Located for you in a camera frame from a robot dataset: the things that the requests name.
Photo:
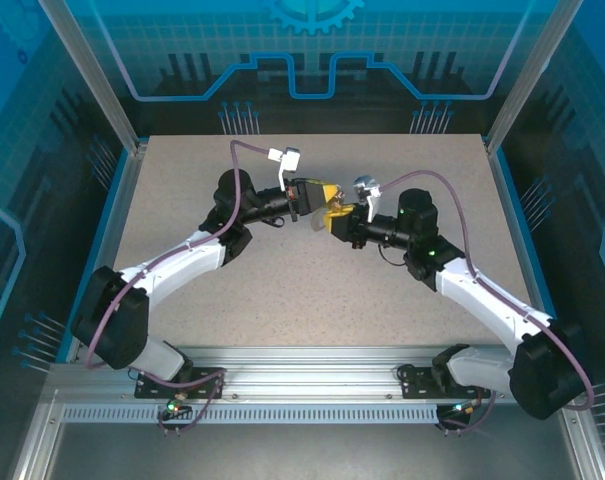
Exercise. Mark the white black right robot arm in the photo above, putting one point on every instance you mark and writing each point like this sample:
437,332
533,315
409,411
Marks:
482,295

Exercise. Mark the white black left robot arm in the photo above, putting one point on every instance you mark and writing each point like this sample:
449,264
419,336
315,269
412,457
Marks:
182,260

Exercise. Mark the small connector with LED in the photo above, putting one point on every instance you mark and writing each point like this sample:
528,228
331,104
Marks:
464,407
174,406

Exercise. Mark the grey metal shelf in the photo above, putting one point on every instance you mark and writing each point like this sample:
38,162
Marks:
302,455

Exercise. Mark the blue aluminium table side rail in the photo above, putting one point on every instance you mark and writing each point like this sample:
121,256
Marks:
104,250
527,250

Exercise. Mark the long aluminium frame rail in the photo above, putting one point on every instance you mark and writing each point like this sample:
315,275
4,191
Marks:
307,370

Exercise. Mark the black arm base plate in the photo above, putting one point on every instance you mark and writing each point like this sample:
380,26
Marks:
147,387
412,382

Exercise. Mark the aluminium frame post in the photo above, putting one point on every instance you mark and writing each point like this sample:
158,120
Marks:
98,75
529,75

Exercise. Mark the aluminium lower frame bar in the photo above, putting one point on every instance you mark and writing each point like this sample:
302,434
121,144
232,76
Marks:
34,445
584,450

